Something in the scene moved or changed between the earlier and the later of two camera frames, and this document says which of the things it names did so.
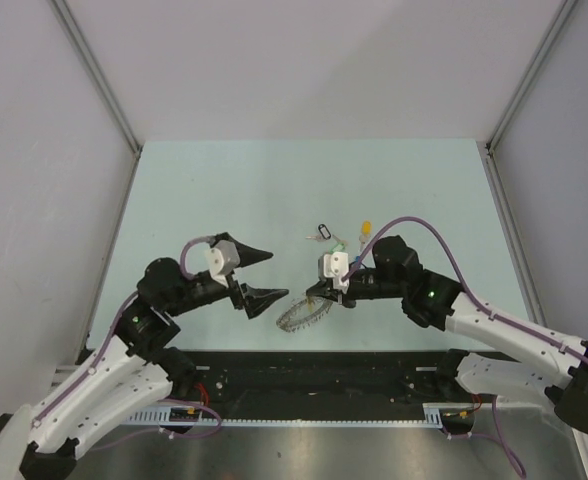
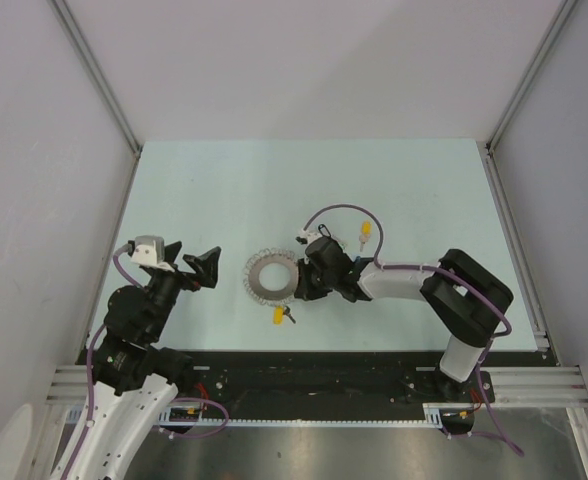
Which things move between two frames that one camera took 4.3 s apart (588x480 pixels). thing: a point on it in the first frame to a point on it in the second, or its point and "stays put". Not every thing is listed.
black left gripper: (254, 299) to (205, 266)
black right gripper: (324, 288) to (304, 290)
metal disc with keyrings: (303, 313) to (252, 282)
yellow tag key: (366, 229) stays put
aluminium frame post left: (96, 73) stays put
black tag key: (323, 235) stays put
